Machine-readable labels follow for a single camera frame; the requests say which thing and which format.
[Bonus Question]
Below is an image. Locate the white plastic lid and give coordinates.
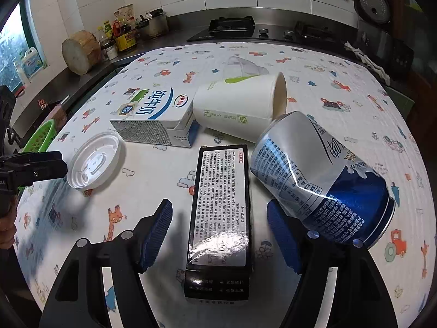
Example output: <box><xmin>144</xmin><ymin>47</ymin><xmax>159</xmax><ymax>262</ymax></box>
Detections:
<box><xmin>66</xmin><ymin>131</ymin><xmax>122</xmax><ymax>189</ymax></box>

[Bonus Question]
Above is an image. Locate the white blue milk carton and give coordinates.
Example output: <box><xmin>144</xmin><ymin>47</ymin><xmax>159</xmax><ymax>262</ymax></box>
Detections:
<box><xmin>110</xmin><ymin>86</ymin><xmax>201</xmax><ymax>148</ymax></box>

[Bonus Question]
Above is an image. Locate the steel pressure cooker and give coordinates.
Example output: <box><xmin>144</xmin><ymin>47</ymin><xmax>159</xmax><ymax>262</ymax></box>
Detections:
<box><xmin>135</xmin><ymin>8</ymin><xmax>169</xmax><ymax>40</ymax></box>

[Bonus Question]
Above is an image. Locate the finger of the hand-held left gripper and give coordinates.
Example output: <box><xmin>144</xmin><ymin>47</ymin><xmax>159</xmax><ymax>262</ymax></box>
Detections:
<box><xmin>7</xmin><ymin>151</ymin><xmax>68</xmax><ymax>181</ymax></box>

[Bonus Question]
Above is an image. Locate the yellow label jar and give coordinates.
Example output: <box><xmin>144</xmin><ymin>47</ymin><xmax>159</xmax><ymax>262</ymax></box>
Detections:
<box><xmin>116</xmin><ymin>31</ymin><xmax>139</xmax><ymax>52</ymax></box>

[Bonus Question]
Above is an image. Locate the blue white drink can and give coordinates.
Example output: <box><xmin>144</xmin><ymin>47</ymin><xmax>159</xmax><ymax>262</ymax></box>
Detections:
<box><xmin>249</xmin><ymin>111</ymin><xmax>396</xmax><ymax>249</ymax></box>

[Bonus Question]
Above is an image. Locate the wooden glass door cabinet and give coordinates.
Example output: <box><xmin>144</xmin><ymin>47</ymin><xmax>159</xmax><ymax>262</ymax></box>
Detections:
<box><xmin>389</xmin><ymin>0</ymin><xmax>437</xmax><ymax>117</ymax></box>

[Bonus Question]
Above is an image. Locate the green frame window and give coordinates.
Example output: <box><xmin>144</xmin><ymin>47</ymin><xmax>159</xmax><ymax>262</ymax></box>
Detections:
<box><xmin>0</xmin><ymin>0</ymin><xmax>38</xmax><ymax>93</ymax></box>

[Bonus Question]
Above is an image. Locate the person's left hand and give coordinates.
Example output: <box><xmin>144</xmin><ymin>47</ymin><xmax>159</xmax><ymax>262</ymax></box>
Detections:
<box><xmin>0</xmin><ymin>208</ymin><xmax>16</xmax><ymax>250</ymax></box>

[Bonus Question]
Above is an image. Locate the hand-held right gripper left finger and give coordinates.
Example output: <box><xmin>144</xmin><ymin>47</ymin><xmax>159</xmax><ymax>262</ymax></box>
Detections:
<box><xmin>39</xmin><ymin>198</ymin><xmax>173</xmax><ymax>328</ymax></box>

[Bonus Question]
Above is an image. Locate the white blue detergent jug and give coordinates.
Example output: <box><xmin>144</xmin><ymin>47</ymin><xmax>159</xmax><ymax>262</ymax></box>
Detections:
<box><xmin>20</xmin><ymin>47</ymin><xmax>45</xmax><ymax>83</ymax></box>

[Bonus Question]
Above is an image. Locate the green base cabinet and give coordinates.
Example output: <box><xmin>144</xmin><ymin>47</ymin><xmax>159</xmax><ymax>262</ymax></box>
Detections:
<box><xmin>386</xmin><ymin>85</ymin><xmax>415</xmax><ymax>117</ymax></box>

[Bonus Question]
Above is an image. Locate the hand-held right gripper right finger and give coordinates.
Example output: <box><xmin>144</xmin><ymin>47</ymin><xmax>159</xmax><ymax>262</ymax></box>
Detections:
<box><xmin>267</xmin><ymin>200</ymin><xmax>398</xmax><ymax>328</ymax></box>

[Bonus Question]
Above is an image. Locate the green plastic basket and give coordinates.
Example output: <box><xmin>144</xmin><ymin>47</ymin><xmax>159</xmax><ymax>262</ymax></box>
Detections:
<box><xmin>19</xmin><ymin>119</ymin><xmax>57</xmax><ymax>154</ymax></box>

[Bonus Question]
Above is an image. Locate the black rice cooker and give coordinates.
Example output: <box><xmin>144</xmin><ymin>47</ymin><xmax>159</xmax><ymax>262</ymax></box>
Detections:
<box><xmin>353</xmin><ymin>0</ymin><xmax>415</xmax><ymax>72</ymax></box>

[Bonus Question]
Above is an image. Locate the black printed box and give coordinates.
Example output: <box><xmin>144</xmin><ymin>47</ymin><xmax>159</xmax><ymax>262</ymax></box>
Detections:
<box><xmin>184</xmin><ymin>145</ymin><xmax>253</xmax><ymax>306</ymax></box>

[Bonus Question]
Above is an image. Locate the black gas stove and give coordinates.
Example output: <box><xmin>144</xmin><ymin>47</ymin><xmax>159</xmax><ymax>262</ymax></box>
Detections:
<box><xmin>186</xmin><ymin>15</ymin><xmax>359</xmax><ymax>43</ymax></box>

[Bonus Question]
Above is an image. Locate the white knotted rag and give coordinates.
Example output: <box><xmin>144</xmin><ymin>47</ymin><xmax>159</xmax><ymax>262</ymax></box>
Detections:
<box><xmin>344</xmin><ymin>41</ymin><xmax>391</xmax><ymax>84</ymax></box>

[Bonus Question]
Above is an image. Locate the clear plastic cup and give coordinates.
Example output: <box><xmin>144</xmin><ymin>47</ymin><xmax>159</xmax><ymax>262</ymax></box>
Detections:
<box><xmin>221</xmin><ymin>55</ymin><xmax>270</xmax><ymax>79</ymax></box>

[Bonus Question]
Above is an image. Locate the white paper cup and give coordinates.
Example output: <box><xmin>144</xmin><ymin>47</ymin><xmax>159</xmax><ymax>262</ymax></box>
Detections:
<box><xmin>192</xmin><ymin>72</ymin><xmax>288</xmax><ymax>144</ymax></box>

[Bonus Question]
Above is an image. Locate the round wooden chopping block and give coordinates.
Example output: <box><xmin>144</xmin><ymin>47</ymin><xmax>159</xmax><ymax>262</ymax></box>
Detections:
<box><xmin>61</xmin><ymin>30</ymin><xmax>103</xmax><ymax>76</ymax></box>

